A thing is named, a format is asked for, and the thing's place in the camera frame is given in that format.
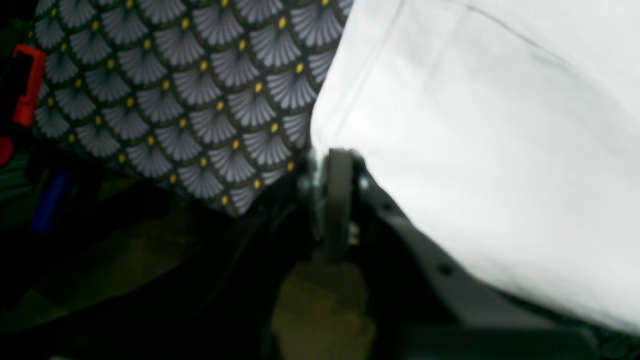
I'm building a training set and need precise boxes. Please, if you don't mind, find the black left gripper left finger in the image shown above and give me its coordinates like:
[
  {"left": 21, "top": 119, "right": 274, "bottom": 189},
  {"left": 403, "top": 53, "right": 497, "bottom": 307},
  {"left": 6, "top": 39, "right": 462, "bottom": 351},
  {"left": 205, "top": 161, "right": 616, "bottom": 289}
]
[{"left": 190, "top": 166, "right": 314, "bottom": 360}]

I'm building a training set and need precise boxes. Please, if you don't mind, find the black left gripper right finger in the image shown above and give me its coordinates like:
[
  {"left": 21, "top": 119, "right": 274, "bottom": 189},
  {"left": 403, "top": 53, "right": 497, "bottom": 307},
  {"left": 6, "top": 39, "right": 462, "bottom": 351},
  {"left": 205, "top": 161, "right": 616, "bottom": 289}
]
[{"left": 325, "top": 149, "right": 597, "bottom": 360}]

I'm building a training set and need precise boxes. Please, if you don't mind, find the white T-shirt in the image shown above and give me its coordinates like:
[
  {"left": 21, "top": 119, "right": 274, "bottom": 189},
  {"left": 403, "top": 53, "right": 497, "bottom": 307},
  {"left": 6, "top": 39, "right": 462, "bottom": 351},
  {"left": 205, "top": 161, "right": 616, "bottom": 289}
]
[{"left": 311, "top": 0, "right": 640, "bottom": 335}]

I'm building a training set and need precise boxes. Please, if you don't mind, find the patterned table cloth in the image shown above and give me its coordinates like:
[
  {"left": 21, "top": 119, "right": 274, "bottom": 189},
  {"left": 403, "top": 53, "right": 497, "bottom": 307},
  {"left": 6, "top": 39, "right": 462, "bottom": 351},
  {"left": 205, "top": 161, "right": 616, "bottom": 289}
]
[{"left": 28, "top": 0, "right": 354, "bottom": 217}]

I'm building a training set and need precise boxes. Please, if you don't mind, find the red clamp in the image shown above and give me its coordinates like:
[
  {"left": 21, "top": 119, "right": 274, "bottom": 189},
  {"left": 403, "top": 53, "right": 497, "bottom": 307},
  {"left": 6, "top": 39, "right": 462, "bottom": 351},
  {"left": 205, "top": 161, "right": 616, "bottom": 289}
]
[{"left": 13, "top": 44, "right": 47, "bottom": 128}]

